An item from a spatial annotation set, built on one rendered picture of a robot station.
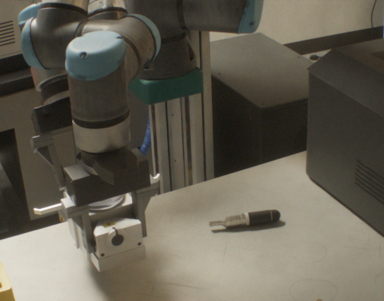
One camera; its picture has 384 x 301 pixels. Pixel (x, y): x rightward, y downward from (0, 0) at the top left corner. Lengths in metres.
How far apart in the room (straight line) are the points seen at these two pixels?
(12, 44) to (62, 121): 1.39
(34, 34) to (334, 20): 3.77
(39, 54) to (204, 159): 1.01
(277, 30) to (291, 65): 2.29
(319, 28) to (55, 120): 3.63
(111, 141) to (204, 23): 0.68
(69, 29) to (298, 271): 0.58
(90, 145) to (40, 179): 1.75
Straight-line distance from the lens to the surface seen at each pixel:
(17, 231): 3.10
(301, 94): 2.10
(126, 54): 1.09
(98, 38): 1.08
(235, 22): 1.68
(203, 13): 1.69
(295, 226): 1.41
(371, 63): 1.37
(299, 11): 4.65
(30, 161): 2.79
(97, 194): 1.15
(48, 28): 1.21
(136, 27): 1.16
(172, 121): 2.32
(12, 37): 2.66
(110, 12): 1.48
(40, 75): 1.32
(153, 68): 1.77
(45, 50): 1.21
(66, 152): 2.82
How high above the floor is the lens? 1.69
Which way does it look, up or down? 28 degrees down
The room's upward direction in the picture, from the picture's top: 3 degrees counter-clockwise
